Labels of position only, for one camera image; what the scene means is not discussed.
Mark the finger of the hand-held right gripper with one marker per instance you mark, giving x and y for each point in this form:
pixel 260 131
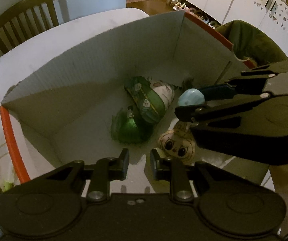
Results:
pixel 216 90
pixel 189 111

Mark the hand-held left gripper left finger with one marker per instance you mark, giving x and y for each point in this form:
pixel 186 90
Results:
pixel 123 164

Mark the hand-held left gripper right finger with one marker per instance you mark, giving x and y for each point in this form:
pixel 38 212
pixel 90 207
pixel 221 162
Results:
pixel 155 167

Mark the light blue round object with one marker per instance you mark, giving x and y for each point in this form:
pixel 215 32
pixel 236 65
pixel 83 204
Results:
pixel 190 98

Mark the big-eyed plush doll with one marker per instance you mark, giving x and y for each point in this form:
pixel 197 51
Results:
pixel 176 145

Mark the shiny green wrapper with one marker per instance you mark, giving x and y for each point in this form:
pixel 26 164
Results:
pixel 130 128

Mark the green patterned doll packet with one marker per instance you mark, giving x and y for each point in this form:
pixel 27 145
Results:
pixel 149 98

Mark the red shoebox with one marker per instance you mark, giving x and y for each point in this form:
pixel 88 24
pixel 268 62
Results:
pixel 83 80

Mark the green upholstered chair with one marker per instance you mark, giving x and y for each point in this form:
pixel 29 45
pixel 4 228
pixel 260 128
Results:
pixel 254 42

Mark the row of shoes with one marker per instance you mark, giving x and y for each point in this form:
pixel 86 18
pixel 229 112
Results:
pixel 181 5

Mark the light green tube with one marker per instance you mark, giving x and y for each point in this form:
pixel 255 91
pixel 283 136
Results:
pixel 7 184

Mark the brown wooden chair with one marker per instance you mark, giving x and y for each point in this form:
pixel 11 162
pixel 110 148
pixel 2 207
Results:
pixel 21 7

